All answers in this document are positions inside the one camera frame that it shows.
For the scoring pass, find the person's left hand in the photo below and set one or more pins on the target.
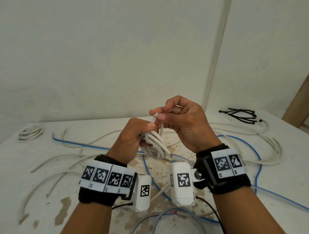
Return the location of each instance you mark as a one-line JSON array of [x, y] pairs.
[[128, 139]]

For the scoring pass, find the person's left forearm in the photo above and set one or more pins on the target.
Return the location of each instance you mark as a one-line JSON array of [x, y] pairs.
[[87, 219]]

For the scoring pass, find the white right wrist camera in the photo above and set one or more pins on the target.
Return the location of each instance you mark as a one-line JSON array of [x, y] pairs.
[[183, 197]]

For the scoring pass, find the person's right forearm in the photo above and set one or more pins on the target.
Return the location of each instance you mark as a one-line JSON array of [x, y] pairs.
[[241, 214]]

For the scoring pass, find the black wristband with markers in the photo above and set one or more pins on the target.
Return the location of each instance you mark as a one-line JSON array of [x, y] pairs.
[[96, 197], [229, 185]]

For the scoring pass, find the person's right hand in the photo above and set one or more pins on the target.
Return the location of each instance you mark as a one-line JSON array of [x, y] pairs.
[[193, 127]]

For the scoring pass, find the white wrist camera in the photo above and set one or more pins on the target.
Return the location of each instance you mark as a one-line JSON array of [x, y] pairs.
[[142, 205], [183, 197]]

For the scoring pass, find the black left wristband with markers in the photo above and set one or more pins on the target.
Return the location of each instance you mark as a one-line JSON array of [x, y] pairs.
[[96, 197]]

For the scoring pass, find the black right wristband with markers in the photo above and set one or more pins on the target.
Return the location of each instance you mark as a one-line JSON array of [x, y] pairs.
[[229, 185]]

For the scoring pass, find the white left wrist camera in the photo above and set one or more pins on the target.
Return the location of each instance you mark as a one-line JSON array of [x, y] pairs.
[[142, 205]]

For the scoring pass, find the wooden shelf frame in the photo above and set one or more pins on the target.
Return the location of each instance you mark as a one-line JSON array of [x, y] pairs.
[[297, 103]]

